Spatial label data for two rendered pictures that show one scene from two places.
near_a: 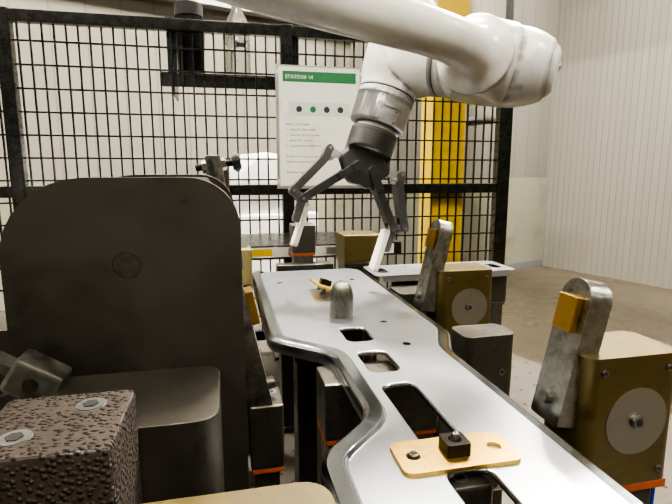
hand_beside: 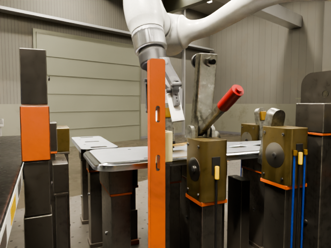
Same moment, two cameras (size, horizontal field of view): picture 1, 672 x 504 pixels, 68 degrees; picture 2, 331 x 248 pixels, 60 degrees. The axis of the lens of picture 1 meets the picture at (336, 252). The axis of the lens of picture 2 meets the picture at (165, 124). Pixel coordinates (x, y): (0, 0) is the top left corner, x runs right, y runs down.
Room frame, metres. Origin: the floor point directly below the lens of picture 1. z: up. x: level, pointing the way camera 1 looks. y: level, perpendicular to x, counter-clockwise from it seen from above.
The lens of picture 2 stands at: (0.92, 0.72, 1.12)
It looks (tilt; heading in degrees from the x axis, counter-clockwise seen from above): 4 degrees down; 259
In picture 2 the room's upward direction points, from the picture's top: straight up
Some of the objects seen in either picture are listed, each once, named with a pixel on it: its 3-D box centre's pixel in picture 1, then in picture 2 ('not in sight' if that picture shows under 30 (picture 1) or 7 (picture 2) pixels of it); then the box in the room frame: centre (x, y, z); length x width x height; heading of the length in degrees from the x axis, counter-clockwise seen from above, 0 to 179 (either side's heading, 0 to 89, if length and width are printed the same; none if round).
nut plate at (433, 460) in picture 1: (454, 446); not in sight; (0.32, -0.08, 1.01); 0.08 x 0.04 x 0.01; 102
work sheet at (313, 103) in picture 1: (319, 128); not in sight; (1.33, 0.04, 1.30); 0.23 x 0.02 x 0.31; 103
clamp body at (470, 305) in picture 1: (463, 371); not in sight; (0.76, -0.21, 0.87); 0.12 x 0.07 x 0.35; 103
